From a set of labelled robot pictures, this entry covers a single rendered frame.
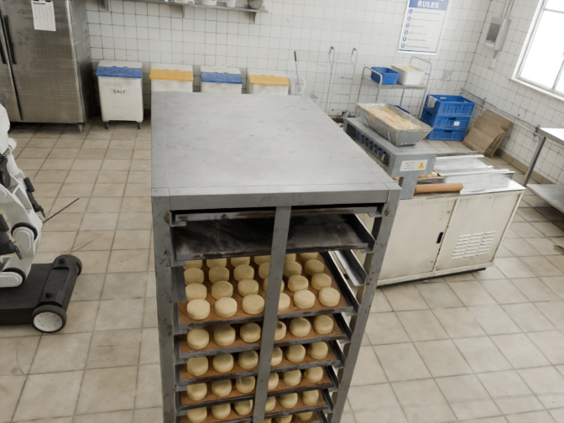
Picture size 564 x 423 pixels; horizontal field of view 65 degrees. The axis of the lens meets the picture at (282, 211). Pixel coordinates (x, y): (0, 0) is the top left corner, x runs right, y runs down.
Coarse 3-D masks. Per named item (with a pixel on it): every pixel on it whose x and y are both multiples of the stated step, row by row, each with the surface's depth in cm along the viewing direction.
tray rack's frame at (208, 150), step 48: (192, 96) 128; (240, 96) 133; (288, 96) 138; (192, 144) 96; (240, 144) 99; (288, 144) 102; (336, 144) 105; (192, 192) 78; (240, 192) 79; (288, 192) 81; (336, 192) 84; (384, 192) 87; (384, 240) 93
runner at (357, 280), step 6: (336, 252) 109; (342, 252) 109; (348, 252) 106; (342, 258) 106; (348, 258) 107; (354, 258) 103; (342, 264) 104; (348, 264) 105; (354, 264) 103; (360, 264) 100; (348, 270) 103; (354, 270) 103; (360, 270) 100; (348, 276) 101; (354, 276) 101; (360, 276) 101; (366, 276) 98; (354, 282) 99; (360, 282) 99
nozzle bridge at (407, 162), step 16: (352, 128) 339; (368, 128) 320; (368, 144) 325; (384, 144) 295; (384, 160) 305; (400, 160) 284; (416, 160) 288; (432, 160) 293; (400, 176) 291; (416, 176) 295
